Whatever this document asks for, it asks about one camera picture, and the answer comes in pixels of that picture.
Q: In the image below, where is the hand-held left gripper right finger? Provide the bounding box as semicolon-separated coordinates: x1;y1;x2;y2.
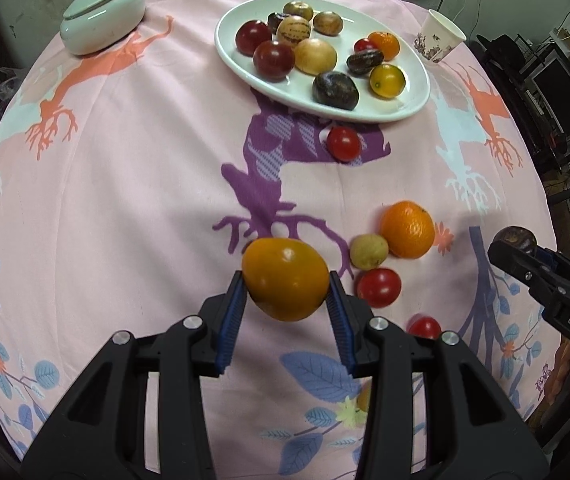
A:
327;271;550;480

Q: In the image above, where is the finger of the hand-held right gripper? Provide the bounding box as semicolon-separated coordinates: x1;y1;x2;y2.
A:
535;247;570;301
488;241;558;301

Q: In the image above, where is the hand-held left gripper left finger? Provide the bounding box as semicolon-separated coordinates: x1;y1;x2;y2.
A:
25;271;246;480

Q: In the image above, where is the dark brown passion fruit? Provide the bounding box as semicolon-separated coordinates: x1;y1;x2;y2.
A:
495;226;536;256

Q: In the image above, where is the smooth orange tomato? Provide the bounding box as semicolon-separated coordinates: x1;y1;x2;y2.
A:
242;237;330;322

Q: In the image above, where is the white oval plate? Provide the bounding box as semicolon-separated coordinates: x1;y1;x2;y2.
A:
214;0;432;124

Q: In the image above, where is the yellow-green tinted orange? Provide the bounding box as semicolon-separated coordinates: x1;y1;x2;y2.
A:
369;63;406;99

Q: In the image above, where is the large dark purple passion fruit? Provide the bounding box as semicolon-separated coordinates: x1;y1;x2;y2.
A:
313;71;360;108

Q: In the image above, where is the dark wrinkled passion fruit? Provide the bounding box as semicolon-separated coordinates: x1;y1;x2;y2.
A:
346;50;384;77

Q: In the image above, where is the large pepino melon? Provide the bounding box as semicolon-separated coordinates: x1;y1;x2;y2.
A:
294;38;338;75

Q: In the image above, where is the small pepino melon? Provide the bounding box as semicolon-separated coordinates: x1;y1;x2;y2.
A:
276;15;312;48

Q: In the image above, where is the olive-brown passion fruit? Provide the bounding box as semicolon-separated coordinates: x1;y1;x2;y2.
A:
313;11;344;36

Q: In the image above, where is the brown-green passion fruit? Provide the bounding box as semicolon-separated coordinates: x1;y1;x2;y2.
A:
283;1;314;21

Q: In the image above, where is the small pale green fruit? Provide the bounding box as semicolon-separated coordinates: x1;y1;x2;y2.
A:
349;233;390;270

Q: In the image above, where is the bright orange mandarin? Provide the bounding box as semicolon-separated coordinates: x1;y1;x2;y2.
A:
380;200;436;260

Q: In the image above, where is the pink printed tablecloth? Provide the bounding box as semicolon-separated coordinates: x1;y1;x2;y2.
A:
0;0;570;480

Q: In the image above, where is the black computer monitor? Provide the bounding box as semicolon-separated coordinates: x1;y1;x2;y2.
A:
532;52;570;133

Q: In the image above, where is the black office chair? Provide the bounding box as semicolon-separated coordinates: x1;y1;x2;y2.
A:
476;34;540;126

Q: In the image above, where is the floral paper cup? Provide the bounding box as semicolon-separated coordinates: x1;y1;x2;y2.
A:
413;9;467;65

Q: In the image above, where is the small orange mandarin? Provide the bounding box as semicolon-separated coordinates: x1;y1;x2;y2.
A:
368;31;400;60

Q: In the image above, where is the dark red tomato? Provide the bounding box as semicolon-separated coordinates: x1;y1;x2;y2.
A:
252;40;296;82
235;19;272;57

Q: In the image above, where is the clear plastic bag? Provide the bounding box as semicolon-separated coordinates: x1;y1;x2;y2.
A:
0;66;28;106

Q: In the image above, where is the white lidded ceramic bowl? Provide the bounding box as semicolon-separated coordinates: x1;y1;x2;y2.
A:
60;0;145;56

